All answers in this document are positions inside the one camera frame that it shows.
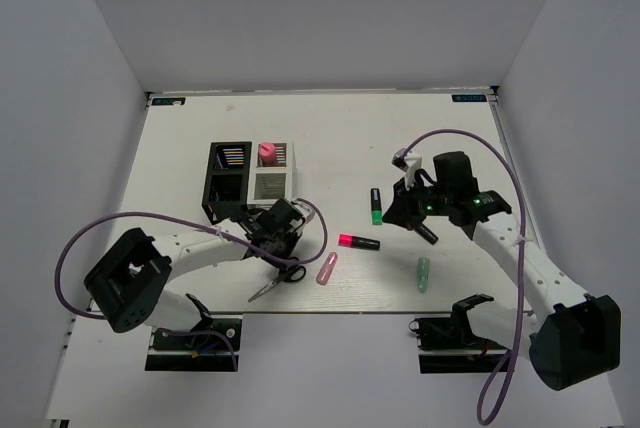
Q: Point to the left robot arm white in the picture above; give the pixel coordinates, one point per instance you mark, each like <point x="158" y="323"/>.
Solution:
<point x="128" y="284"/>

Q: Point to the white mesh organizer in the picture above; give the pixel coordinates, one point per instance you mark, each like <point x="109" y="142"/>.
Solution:
<point x="274" y="180"/>

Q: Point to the black handled scissors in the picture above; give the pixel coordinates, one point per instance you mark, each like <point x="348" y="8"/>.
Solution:
<point x="290" y="275"/>

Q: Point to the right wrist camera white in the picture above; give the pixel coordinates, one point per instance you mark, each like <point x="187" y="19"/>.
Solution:
<point x="409" y="162"/>

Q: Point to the orange black highlighter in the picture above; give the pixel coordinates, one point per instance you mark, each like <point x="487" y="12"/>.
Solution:
<point x="426" y="234"/>

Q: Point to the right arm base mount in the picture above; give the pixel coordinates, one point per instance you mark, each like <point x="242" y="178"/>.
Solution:
<point x="446" y="344"/>

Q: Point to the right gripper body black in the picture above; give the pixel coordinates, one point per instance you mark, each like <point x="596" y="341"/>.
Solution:
<point x="420" y="202"/>

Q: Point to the pink translucent small tube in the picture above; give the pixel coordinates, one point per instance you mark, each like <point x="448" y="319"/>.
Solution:
<point x="326" y="269"/>

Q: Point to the left blue table label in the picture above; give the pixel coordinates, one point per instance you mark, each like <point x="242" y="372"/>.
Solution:
<point x="168" y="101"/>

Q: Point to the black mesh organizer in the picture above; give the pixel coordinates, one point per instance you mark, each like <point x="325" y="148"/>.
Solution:
<point x="226" y="180"/>

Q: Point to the right blue table label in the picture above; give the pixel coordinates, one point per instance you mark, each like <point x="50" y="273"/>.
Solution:
<point x="469" y="98"/>

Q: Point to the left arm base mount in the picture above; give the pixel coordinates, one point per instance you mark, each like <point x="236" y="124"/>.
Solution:
<point x="203" y="353"/>

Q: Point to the pink black highlighter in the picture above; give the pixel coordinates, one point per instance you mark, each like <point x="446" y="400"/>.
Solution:
<point x="353" y="241"/>

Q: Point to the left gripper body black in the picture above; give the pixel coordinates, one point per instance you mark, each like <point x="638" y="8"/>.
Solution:
<point x="285" y="243"/>

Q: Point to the blue table label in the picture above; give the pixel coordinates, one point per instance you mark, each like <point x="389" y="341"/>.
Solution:
<point x="469" y="98"/>
<point x="168" y="101"/>

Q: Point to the right aluminium table rail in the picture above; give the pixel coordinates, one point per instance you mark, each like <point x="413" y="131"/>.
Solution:
<point x="507" y="140"/>

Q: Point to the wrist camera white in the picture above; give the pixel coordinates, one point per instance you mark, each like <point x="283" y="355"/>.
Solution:
<point x="308" y="213"/>
<point x="409" y="162"/>

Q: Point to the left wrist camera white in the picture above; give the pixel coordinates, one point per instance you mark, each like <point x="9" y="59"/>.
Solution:
<point x="308" y="213"/>

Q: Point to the green translucent small tube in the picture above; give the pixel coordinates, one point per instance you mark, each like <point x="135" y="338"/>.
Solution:
<point x="422" y="274"/>

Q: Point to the pink capped clear tube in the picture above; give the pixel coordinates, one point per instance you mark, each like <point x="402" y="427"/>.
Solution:
<point x="267" y="154"/>

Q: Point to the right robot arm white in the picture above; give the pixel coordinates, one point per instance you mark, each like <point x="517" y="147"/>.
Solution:
<point x="569" y="336"/>

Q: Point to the green black highlighter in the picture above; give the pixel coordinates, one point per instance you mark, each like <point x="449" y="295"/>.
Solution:
<point x="376" y="207"/>

